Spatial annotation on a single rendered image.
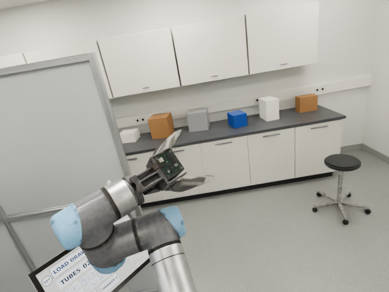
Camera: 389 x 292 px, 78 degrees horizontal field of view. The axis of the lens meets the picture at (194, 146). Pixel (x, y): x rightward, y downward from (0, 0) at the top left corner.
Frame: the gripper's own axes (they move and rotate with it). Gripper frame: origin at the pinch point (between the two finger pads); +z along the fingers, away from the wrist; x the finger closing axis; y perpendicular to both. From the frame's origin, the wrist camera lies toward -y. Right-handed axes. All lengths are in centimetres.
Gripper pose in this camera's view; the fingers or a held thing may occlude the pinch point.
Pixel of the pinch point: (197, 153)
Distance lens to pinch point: 63.6
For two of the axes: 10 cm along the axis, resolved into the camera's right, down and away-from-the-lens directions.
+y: 3.3, -3.9, -8.6
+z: 7.6, -4.3, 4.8
